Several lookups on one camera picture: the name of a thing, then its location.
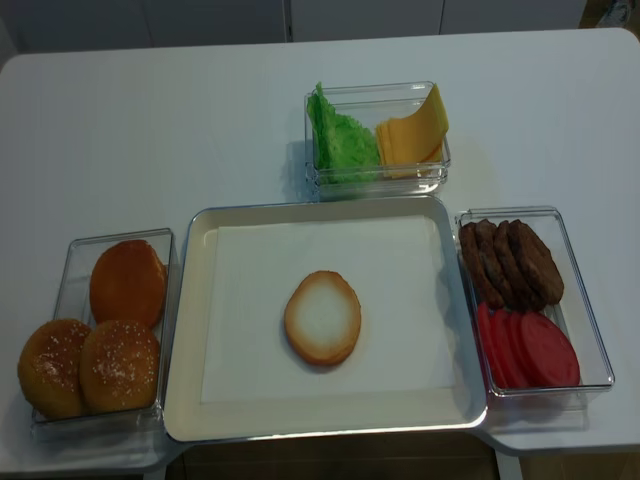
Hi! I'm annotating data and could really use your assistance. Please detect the brown meat patty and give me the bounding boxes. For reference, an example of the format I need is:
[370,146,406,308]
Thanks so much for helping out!
[494,220,545,312]
[508,220,564,305]
[459,222,505,309]
[475,219,519,309]

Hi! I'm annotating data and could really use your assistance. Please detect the stacked yellow cheese slices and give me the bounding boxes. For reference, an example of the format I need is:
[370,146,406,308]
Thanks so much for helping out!
[375,121,425,179]

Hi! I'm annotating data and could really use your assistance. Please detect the white paper tray liner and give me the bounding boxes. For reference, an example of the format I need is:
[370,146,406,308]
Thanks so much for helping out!
[201,216,455,402]

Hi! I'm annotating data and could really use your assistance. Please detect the clear patty tomato container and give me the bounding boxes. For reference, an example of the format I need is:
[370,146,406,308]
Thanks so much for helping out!
[454,207,615,416]

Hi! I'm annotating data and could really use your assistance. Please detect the red tomato slice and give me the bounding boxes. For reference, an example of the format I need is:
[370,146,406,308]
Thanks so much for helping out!
[477,302,507,388]
[506,311,536,388]
[492,309,529,389]
[519,312,580,388]

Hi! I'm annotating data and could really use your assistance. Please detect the front brown meat patty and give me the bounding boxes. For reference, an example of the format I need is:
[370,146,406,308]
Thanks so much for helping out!
[508,220,564,305]

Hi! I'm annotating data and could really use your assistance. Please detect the front red tomato slice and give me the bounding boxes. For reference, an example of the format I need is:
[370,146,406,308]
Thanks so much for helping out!
[519,312,580,388]

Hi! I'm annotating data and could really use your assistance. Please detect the clear bun container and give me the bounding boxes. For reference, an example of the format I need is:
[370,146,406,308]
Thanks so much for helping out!
[31,228,179,442]

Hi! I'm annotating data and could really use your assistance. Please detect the curled top cheese slice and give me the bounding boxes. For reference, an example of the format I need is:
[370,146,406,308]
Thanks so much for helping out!
[389,84,449,164]

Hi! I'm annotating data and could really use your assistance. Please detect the plain bun bottom upright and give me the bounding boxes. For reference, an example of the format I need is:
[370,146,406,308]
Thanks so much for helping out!
[89,239,168,328]

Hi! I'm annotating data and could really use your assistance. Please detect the right sesame bun top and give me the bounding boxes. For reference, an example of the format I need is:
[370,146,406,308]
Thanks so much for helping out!
[79,320,160,414]

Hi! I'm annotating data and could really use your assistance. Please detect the white rectangular serving tray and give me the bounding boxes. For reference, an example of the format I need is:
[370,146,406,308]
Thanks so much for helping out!
[164,196,487,442]

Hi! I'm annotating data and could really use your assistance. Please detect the sesame bun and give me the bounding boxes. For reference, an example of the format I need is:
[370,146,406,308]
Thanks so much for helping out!
[17,319,91,420]
[79,320,160,414]

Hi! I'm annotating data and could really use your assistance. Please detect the bottom bun half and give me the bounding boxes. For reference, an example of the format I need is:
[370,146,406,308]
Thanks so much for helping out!
[283,270,362,367]

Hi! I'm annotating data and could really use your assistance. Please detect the clear lettuce cheese container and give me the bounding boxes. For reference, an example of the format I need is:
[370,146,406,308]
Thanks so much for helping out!
[305,81,451,201]

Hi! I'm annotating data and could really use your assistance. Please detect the left sesame bun top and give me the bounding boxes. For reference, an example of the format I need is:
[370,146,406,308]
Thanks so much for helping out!
[17,319,91,420]

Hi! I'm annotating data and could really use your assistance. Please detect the green lettuce leaf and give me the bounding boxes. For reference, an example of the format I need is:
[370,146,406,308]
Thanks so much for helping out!
[307,82,341,170]

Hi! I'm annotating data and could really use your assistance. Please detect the remaining green lettuce leaves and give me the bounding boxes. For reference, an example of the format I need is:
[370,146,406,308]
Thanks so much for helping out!
[317,113,379,184]

